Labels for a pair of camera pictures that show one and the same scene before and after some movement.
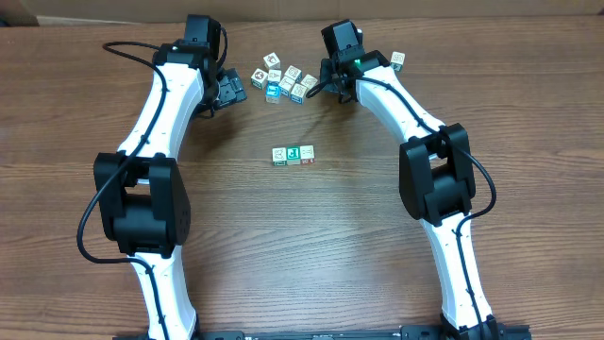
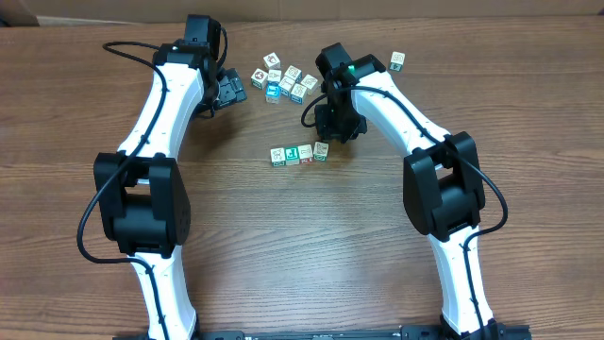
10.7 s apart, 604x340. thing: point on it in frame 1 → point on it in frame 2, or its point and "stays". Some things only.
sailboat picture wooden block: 278,157 stays
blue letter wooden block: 273,92 stays
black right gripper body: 328,66 → 340,121
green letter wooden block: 293,155 stays
